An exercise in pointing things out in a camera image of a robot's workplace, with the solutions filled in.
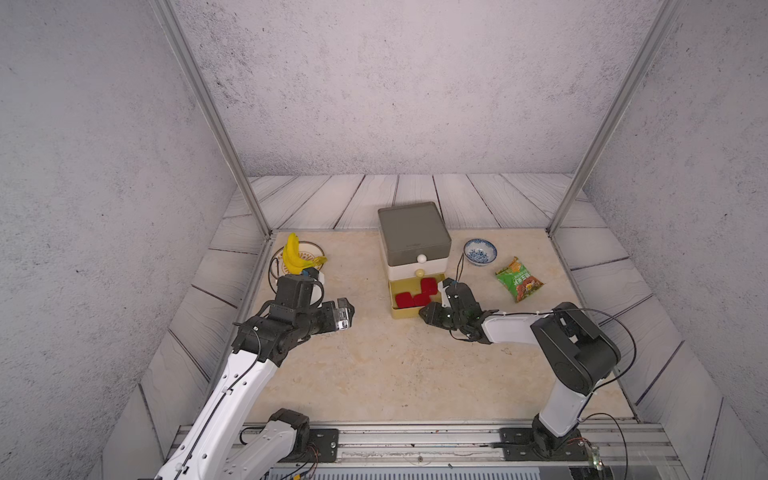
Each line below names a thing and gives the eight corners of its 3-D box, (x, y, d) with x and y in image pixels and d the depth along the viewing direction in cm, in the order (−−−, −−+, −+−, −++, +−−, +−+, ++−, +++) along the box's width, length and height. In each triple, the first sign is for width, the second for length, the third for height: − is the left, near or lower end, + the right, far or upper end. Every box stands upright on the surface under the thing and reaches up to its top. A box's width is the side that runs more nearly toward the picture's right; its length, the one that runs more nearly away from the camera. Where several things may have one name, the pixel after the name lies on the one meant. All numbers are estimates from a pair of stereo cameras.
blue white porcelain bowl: (480, 271, 110) (483, 263, 106) (459, 253, 116) (461, 245, 112) (498, 260, 113) (501, 251, 110) (477, 242, 119) (480, 234, 116)
